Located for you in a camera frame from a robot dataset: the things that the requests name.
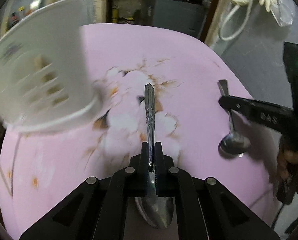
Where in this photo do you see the plain steel spoon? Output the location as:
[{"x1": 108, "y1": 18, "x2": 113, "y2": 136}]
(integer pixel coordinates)
[{"x1": 218, "y1": 79, "x2": 252, "y2": 158}]

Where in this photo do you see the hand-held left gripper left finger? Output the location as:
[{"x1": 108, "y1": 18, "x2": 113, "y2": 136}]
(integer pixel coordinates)
[{"x1": 19, "y1": 142, "x2": 150, "y2": 240}]

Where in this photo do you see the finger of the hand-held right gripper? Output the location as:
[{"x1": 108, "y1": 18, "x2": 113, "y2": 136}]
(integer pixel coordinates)
[{"x1": 218, "y1": 95, "x2": 298, "y2": 132}]

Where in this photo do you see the ornate-handled steel spoon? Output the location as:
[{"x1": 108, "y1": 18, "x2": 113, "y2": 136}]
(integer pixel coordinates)
[{"x1": 134, "y1": 83, "x2": 175, "y2": 229}]

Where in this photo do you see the grey cabinet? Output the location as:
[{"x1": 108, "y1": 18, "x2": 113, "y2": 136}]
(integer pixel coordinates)
[{"x1": 145, "y1": 0, "x2": 210, "y2": 39}]

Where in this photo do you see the person's right hand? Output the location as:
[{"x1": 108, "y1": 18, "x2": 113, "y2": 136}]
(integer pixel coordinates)
[{"x1": 276, "y1": 140, "x2": 298, "y2": 196}]

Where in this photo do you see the white plastic utensil holder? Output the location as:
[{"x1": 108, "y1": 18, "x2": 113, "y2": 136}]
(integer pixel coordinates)
[{"x1": 0, "y1": 0, "x2": 101, "y2": 133}]

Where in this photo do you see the pink floral tablecloth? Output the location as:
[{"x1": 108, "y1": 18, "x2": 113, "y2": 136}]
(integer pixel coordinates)
[{"x1": 0, "y1": 23, "x2": 277, "y2": 240}]

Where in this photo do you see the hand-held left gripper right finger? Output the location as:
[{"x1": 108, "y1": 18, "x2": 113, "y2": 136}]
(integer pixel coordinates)
[{"x1": 155, "y1": 142, "x2": 281, "y2": 240}]

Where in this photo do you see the clear plastic bag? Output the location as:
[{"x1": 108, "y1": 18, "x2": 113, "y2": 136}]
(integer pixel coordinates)
[{"x1": 271, "y1": 0, "x2": 295, "y2": 27}]

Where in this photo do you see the white hose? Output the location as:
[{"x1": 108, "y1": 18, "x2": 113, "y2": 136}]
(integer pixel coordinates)
[{"x1": 218, "y1": 0, "x2": 255, "y2": 41}]

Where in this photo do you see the wooden door frame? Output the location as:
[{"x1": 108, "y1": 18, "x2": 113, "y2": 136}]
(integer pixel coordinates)
[{"x1": 93, "y1": 0, "x2": 229, "y2": 48}]

